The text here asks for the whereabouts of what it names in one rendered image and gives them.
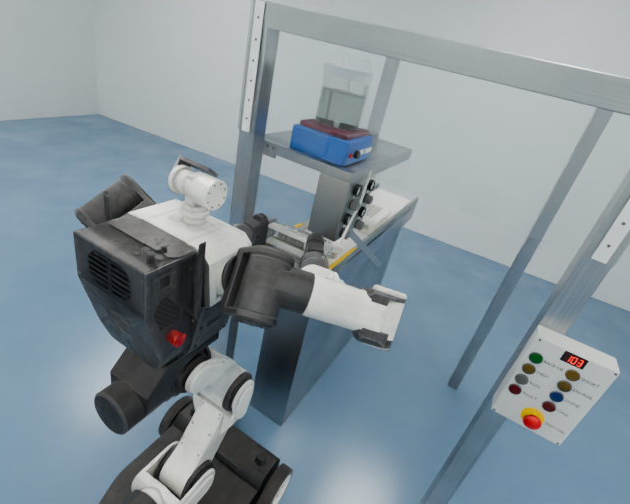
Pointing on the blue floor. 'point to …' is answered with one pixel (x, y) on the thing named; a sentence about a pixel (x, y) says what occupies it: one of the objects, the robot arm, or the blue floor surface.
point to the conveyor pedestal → (305, 348)
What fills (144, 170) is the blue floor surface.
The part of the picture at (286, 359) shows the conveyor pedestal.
